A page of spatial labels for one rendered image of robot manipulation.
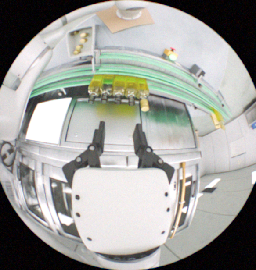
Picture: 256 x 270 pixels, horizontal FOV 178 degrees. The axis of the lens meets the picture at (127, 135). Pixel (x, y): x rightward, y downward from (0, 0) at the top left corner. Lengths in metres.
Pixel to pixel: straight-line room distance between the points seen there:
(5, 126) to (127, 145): 0.44
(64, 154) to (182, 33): 1.00
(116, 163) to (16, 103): 0.41
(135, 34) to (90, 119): 0.59
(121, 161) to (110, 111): 0.27
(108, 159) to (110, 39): 0.70
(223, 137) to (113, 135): 6.00
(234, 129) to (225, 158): 1.69
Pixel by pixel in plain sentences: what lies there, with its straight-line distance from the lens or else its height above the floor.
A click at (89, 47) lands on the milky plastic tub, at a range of 0.66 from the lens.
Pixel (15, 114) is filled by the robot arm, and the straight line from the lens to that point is 0.16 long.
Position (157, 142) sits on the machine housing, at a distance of 0.52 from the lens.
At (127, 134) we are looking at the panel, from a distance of 0.44.
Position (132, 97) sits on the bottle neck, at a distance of 0.38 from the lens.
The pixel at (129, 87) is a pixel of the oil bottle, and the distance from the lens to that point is 0.41.
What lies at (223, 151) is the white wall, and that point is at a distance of 6.11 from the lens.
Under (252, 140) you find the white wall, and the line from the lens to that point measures 5.86.
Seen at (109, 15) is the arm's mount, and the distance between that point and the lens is 0.63.
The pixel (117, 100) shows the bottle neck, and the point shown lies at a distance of 0.36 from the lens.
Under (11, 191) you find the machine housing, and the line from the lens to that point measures 1.15.
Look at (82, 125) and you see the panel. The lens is 0.48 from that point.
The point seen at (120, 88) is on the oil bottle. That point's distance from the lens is 0.40.
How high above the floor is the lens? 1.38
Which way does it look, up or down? 19 degrees down
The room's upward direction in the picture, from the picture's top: 180 degrees clockwise
